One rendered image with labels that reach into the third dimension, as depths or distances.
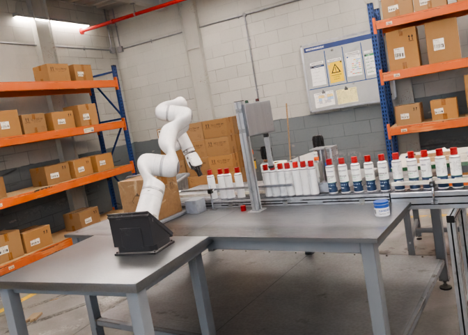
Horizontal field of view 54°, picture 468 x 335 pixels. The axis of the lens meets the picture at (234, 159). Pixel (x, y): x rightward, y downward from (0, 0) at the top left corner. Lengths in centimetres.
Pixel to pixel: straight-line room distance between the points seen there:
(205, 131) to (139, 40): 297
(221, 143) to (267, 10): 242
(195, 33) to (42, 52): 244
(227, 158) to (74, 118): 231
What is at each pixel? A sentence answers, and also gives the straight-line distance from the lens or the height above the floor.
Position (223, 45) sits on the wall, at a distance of 791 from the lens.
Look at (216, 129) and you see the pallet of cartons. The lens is 635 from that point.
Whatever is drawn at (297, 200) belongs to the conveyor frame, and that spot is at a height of 86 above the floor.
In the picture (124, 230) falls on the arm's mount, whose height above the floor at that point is 96.
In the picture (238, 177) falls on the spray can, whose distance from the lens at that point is 299.
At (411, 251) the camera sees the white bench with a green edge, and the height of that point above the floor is 11.
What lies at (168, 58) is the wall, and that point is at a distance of 846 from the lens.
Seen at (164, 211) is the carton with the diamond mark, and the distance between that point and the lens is 300.
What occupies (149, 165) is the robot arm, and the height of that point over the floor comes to 123.
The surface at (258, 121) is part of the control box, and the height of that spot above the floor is 136.
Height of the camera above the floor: 144
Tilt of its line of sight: 6 degrees down
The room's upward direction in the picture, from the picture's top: 10 degrees counter-clockwise
